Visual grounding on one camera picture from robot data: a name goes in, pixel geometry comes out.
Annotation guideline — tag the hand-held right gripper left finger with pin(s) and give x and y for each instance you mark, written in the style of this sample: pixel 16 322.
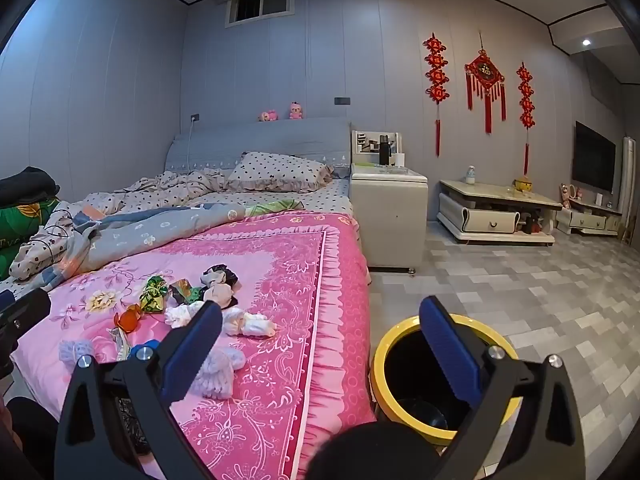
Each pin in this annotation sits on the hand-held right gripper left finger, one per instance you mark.
pixel 192 355

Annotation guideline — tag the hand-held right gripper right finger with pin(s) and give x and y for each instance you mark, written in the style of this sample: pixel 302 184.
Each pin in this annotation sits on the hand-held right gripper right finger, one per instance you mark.
pixel 450 350

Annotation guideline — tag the white tissue wad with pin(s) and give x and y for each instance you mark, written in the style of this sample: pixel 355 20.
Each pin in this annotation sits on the white tissue wad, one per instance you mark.
pixel 250 325
pixel 180 315

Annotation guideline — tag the green snack packet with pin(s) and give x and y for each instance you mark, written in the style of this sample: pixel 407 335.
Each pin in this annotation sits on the green snack packet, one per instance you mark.
pixel 182 292

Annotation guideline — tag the yellow round waste bin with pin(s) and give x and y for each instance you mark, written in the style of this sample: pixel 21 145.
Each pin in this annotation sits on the yellow round waste bin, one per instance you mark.
pixel 385 360

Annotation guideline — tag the beige wad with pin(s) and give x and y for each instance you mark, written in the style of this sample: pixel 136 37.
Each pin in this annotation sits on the beige wad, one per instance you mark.
pixel 220 293

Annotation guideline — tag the gold green foil wrapper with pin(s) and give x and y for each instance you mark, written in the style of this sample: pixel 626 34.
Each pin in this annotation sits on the gold green foil wrapper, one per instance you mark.
pixel 151 301

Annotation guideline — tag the orange plastic wrapper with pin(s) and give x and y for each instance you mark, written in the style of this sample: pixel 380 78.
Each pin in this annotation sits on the orange plastic wrapper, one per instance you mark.
pixel 130 319

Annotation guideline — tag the shiny foil wrapper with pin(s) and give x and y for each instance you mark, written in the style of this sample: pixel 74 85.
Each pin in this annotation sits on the shiny foil wrapper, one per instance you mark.
pixel 120 342

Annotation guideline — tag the black plastic bag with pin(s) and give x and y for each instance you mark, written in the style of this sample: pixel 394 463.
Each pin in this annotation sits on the black plastic bag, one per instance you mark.
pixel 225 275

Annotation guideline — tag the green floral folded blanket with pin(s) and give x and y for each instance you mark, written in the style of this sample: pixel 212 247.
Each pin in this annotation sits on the green floral folded blanket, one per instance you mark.
pixel 20 220

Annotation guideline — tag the pink floral blanket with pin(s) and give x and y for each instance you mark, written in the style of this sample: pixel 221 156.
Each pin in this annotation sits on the pink floral blanket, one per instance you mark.
pixel 280 270

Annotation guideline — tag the black folded cloth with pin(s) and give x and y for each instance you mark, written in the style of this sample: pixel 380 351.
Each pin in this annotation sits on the black folded cloth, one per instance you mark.
pixel 25 185

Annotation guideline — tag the person's dark clothing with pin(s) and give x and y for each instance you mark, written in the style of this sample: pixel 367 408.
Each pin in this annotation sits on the person's dark clothing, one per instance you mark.
pixel 30 435

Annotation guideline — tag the white bedside cabinet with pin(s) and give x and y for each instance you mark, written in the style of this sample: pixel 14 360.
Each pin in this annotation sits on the white bedside cabinet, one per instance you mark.
pixel 390 215

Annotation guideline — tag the dark red container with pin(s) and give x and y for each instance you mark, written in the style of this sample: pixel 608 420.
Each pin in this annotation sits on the dark red container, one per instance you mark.
pixel 531 223

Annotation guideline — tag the white marble coffee table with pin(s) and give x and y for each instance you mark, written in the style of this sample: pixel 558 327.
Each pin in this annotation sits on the white marble coffee table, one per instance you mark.
pixel 490 192

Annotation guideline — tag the beige polka dot quilt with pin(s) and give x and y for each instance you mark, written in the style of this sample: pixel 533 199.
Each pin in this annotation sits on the beige polka dot quilt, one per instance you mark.
pixel 165 185

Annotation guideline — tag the green leaf print cloth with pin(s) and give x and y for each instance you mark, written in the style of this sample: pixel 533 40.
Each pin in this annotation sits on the green leaf print cloth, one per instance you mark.
pixel 280 205

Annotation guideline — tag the small white bottle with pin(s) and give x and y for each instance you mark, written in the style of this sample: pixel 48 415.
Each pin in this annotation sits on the small white bottle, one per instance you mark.
pixel 470 175

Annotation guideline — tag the yellow lidded pot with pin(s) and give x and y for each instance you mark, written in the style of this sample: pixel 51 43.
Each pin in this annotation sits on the yellow lidded pot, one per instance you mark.
pixel 523 185

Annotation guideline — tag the white television stand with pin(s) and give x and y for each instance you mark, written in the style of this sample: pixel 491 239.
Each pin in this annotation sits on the white television stand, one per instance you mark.
pixel 587 220

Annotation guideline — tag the pink figurine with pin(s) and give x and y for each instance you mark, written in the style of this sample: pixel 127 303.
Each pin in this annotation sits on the pink figurine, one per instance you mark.
pixel 567 196

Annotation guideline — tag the polka dot bed sheet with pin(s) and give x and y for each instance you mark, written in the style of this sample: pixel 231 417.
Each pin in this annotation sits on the polka dot bed sheet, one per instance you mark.
pixel 330 195

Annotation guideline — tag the white cup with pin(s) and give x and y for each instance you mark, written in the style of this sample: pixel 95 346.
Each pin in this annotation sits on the white cup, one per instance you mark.
pixel 397 159

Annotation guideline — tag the polka dot ruffled pillow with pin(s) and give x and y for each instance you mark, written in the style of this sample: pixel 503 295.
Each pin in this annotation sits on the polka dot ruffled pillow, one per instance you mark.
pixel 280 170

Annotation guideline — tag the black thermos bottle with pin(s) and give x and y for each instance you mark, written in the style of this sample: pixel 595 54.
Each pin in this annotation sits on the black thermos bottle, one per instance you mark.
pixel 384 152

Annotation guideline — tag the white tabletop mirror organizer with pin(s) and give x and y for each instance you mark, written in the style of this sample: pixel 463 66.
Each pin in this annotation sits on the white tabletop mirror organizer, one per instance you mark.
pixel 362 147

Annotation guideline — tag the grey upholstered bed headboard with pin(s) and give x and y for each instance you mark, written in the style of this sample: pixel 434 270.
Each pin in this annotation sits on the grey upholstered bed headboard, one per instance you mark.
pixel 260 135

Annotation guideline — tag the black flat television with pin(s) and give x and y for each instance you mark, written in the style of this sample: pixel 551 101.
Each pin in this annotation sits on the black flat television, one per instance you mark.
pixel 595 157

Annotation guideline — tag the white standing air conditioner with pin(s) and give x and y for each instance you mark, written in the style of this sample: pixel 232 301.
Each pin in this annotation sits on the white standing air conditioner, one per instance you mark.
pixel 628 175

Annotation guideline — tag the pink plush toy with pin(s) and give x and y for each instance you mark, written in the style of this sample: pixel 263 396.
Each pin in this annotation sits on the pink plush toy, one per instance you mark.
pixel 268 116
pixel 296 111

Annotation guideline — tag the red diamond tassel decoration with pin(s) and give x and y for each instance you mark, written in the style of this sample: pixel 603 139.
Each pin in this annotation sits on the red diamond tassel decoration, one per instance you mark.
pixel 484 72

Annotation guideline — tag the small wall window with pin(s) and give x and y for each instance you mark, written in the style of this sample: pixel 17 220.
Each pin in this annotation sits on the small wall window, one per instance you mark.
pixel 260 7

